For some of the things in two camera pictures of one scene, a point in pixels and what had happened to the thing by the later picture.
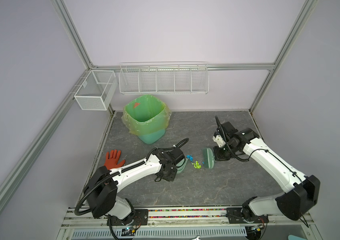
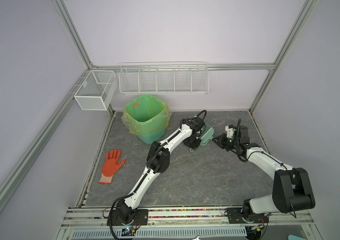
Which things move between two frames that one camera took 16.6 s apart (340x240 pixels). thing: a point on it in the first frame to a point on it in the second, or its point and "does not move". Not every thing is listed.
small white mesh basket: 95,91 does not move
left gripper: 171,178 to 196,146
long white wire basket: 164,78 does not move
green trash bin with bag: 146,117 does not move
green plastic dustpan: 179,169 to 207,135
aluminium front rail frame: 210,224 does not move
